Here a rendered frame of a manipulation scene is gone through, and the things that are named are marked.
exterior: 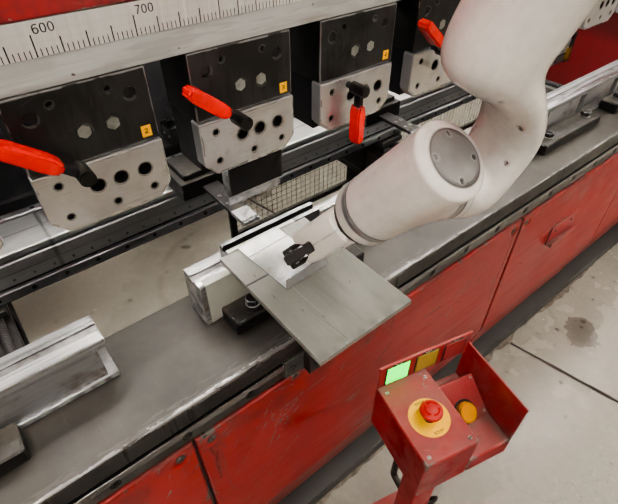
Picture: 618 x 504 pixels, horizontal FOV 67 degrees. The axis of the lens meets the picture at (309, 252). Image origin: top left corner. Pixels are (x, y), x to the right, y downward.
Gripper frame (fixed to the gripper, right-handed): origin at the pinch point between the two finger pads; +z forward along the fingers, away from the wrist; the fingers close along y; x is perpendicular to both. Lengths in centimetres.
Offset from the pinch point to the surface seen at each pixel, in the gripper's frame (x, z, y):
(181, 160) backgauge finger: -28.4, 26.9, -1.3
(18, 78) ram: -28.2, -15.0, 26.1
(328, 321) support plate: 10.6, -0.8, 4.1
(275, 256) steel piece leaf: -1.7, 9.1, 1.0
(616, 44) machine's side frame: -5, 39, -218
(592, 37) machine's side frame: -14, 46, -218
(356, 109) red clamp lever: -14.1, -7.9, -15.5
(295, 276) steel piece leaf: 2.7, 3.4, 2.7
